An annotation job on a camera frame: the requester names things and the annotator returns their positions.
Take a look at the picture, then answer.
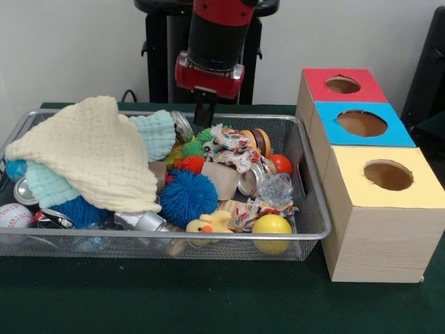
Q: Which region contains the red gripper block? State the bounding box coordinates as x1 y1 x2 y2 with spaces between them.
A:
174 50 245 127

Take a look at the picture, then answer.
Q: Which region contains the cream muslin cloth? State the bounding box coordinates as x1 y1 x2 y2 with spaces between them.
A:
4 95 163 214

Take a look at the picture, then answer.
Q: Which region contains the mint green cloth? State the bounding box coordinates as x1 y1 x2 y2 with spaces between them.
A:
26 109 176 209

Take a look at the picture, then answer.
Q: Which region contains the shallow clear mesh bin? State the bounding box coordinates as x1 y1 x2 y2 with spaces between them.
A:
0 108 332 262

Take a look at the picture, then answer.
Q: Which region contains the wooden three-hole sorting box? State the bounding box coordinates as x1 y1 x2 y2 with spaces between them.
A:
296 67 445 285

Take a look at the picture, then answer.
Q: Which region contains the brown striped burger toy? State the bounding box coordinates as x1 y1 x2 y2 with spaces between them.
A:
240 128 271 156

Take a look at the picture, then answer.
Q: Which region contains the blue spiky ball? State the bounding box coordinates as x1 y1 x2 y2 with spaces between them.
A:
51 195 109 230
159 169 219 229

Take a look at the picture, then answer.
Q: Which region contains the red-orange ball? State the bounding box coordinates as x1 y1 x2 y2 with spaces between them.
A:
267 153 293 175

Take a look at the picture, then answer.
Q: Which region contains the yellow duck plush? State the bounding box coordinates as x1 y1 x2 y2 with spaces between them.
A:
185 210 234 234

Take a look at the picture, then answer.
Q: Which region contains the silver plastic toy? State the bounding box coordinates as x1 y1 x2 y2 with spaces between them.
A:
113 210 172 233

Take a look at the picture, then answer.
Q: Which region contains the yellow ball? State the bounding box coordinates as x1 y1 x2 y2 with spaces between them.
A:
252 214 293 255

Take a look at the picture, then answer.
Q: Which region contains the dark green tablecloth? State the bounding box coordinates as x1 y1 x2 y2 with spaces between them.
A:
0 102 445 334
416 110 445 140

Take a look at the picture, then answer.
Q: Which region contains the blue globe ball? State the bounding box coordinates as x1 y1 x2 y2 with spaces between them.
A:
5 159 28 183

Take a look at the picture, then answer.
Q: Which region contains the white baseball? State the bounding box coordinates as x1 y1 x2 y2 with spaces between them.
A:
0 203 33 229

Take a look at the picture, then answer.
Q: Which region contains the black stand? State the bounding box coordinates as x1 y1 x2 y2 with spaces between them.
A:
401 6 445 140

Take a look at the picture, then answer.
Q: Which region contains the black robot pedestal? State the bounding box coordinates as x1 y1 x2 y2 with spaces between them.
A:
133 0 281 105

